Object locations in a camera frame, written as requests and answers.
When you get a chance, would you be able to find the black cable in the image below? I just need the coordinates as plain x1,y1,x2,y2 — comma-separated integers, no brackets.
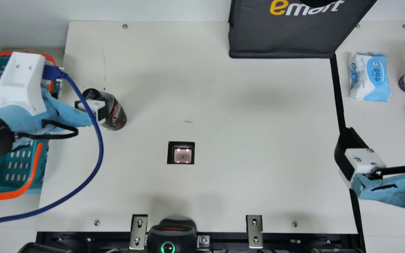
371,163,405,177
13,119,79,140

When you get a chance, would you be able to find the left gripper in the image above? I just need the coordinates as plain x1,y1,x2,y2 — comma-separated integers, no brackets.
0,88,107,149

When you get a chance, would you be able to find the dark coffee bottle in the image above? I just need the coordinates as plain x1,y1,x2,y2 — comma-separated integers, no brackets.
82,89,128,131

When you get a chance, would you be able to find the pale blue wet wipes pack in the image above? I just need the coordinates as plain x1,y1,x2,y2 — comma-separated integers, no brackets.
349,52,392,103

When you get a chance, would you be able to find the blue cable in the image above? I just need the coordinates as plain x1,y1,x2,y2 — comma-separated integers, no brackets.
0,65,104,229

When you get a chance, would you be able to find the black device with green light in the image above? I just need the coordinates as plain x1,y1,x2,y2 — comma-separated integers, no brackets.
147,216,198,253

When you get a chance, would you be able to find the black strip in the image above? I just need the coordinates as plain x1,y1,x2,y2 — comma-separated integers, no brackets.
330,53,367,253

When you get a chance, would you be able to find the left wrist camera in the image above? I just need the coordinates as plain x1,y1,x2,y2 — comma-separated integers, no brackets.
0,52,47,116

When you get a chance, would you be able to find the small square scanner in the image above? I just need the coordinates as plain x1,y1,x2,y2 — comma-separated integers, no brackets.
167,141,195,165

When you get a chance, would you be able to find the dark grey bag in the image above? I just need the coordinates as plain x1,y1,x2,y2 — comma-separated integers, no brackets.
228,0,378,59

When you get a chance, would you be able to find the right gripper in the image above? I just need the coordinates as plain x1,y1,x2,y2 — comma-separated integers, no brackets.
334,125,405,224

